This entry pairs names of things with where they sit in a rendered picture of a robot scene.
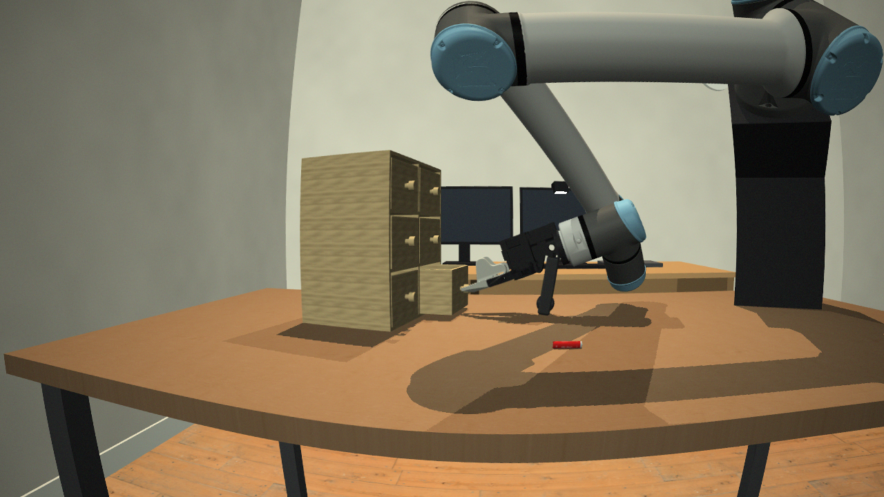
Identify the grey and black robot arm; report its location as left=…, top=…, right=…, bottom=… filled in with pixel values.
left=430, top=0, right=883, bottom=292

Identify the red battery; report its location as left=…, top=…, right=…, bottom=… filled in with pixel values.
left=552, top=341, right=583, bottom=349

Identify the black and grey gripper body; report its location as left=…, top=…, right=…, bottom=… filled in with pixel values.
left=499, top=222, right=570, bottom=280

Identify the brown wooden chest of drawers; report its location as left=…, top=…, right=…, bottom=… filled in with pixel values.
left=300, top=150, right=441, bottom=331

